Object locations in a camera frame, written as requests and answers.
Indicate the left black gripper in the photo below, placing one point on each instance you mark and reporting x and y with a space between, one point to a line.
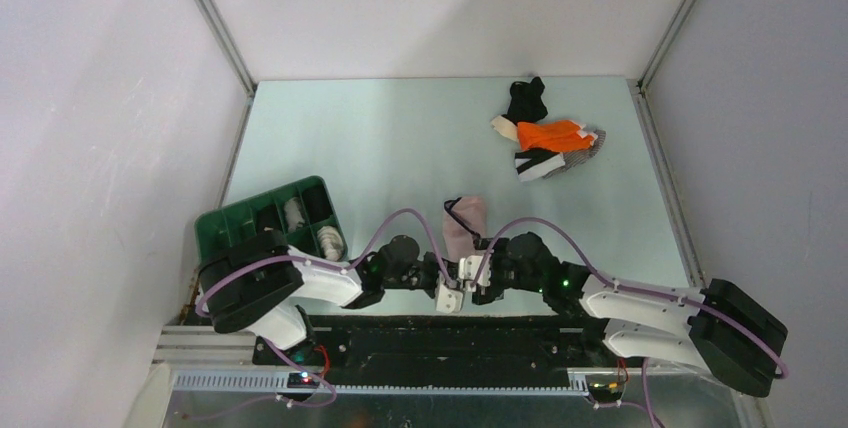
435 270

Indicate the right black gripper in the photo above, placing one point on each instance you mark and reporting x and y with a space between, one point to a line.
486 295

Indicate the light pink underwear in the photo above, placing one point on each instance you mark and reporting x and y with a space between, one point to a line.
464 226

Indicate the white pink-trimmed underwear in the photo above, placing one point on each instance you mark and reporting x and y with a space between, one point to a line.
331 243

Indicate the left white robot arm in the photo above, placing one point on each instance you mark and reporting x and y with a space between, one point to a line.
254 286

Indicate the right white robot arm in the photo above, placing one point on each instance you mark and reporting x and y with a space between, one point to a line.
719 329

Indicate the black white striped underwear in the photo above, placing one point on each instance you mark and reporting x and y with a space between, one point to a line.
536 163

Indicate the grey mesh underwear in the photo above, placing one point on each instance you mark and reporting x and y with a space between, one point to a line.
569 160

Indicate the rolled white underwear in tray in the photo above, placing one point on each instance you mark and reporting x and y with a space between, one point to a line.
294 214

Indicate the cream underwear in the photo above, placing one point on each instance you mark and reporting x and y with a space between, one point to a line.
505 128

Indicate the orange underwear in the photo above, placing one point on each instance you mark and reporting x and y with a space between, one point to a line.
560 137

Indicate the green divided storage tray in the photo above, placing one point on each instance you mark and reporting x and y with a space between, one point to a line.
236 223

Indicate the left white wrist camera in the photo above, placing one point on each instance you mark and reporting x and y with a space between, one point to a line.
448 300

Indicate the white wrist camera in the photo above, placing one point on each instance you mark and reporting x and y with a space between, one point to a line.
473 273
448 300

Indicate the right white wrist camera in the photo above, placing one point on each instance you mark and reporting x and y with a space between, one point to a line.
473 273

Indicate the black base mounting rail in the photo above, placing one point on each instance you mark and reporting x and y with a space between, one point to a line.
537 351

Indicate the right aluminium frame post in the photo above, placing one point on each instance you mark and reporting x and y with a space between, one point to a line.
675 26

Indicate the aluminium frame post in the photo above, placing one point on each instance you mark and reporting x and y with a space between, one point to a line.
224 38
675 26

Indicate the left aluminium frame post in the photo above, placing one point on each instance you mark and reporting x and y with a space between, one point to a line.
224 38

